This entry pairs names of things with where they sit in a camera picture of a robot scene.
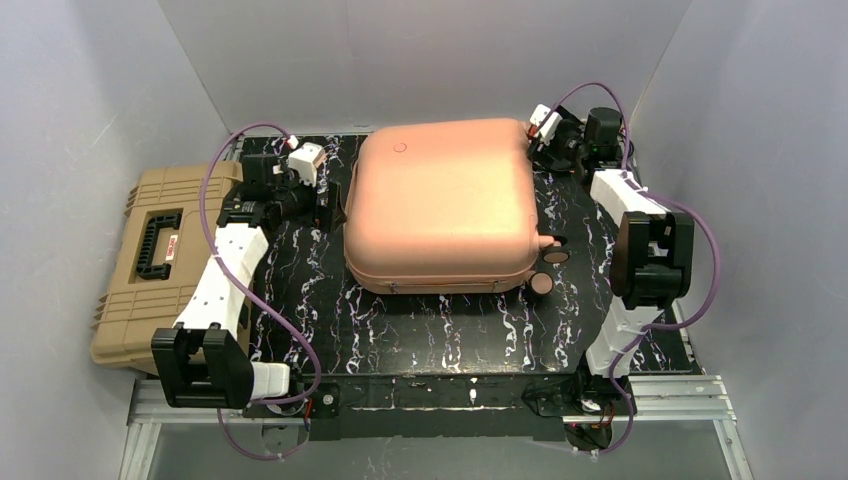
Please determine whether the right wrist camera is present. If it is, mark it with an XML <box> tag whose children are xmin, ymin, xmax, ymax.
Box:
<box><xmin>529</xmin><ymin>103</ymin><xmax>624</xmax><ymax>147</ymax></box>

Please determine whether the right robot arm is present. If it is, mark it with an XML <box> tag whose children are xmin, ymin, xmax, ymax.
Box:
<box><xmin>534</xmin><ymin>117</ymin><xmax>696</xmax><ymax>379</ymax></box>

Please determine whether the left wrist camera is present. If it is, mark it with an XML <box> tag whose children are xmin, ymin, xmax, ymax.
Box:
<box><xmin>286</xmin><ymin>137</ymin><xmax>326</xmax><ymax>187</ymax></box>

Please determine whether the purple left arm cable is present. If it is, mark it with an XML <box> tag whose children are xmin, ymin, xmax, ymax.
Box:
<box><xmin>198</xmin><ymin>121</ymin><xmax>323</xmax><ymax>462</ymax></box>

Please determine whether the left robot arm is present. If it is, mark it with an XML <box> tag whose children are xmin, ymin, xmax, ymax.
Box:
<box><xmin>151</xmin><ymin>143</ymin><xmax>345</xmax><ymax>409</ymax></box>

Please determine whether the pink suitcase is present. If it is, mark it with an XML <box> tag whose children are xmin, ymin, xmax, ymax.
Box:
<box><xmin>344</xmin><ymin>118</ymin><xmax>569</xmax><ymax>295</ymax></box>

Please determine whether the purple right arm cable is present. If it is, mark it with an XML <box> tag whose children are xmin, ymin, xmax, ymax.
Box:
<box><xmin>547</xmin><ymin>82</ymin><xmax>722</xmax><ymax>458</ymax></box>

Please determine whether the tan plastic tool case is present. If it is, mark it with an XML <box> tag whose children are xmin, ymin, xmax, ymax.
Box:
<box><xmin>90</xmin><ymin>161</ymin><xmax>243</xmax><ymax>374</ymax></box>

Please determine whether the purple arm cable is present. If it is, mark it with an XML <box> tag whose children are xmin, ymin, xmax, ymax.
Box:
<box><xmin>547</xmin><ymin>82</ymin><xmax>722</xmax><ymax>458</ymax></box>
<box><xmin>198</xmin><ymin>121</ymin><xmax>323</xmax><ymax>462</ymax></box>

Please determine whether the aluminium frame rail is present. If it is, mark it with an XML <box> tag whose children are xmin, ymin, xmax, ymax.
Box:
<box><xmin>119</xmin><ymin>374</ymin><xmax>755</xmax><ymax>480</ymax></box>

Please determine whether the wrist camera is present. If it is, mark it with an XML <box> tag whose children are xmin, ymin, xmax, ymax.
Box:
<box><xmin>286</xmin><ymin>137</ymin><xmax>326</xmax><ymax>187</ymax></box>
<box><xmin>529</xmin><ymin>103</ymin><xmax>624</xmax><ymax>147</ymax></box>

